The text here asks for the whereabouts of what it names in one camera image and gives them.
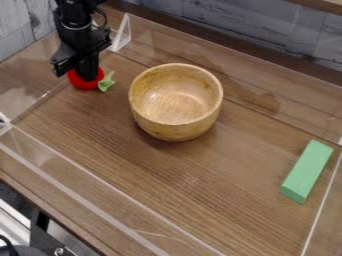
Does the black cable bottom left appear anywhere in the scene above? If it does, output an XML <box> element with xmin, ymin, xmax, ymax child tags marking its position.
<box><xmin>0</xmin><ymin>234</ymin><xmax>19</xmax><ymax>256</ymax></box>

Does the wooden bowl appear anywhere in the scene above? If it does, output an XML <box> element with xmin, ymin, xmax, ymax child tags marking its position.
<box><xmin>128</xmin><ymin>63</ymin><xmax>223</xmax><ymax>141</ymax></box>

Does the black table leg bracket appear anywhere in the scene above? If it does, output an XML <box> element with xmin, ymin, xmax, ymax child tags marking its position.
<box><xmin>28</xmin><ymin>206</ymin><xmax>91</xmax><ymax>256</ymax></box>

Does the red plush fruit green leaf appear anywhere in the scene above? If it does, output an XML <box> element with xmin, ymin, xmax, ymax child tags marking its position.
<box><xmin>67</xmin><ymin>69</ymin><xmax>115</xmax><ymax>92</ymax></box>

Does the green rectangular block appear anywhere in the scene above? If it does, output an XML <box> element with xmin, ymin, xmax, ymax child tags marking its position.
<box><xmin>279</xmin><ymin>140</ymin><xmax>334</xmax><ymax>204</ymax></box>

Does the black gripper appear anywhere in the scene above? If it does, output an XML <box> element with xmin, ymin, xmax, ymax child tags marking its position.
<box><xmin>51</xmin><ymin>27</ymin><xmax>112</xmax><ymax>82</ymax></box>

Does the clear acrylic corner bracket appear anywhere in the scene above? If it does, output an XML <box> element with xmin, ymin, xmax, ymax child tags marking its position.
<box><xmin>108</xmin><ymin>14</ymin><xmax>131</xmax><ymax>52</ymax></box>

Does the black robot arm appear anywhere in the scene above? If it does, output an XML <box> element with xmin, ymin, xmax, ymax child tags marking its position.
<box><xmin>51</xmin><ymin>0</ymin><xmax>112</xmax><ymax>82</ymax></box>

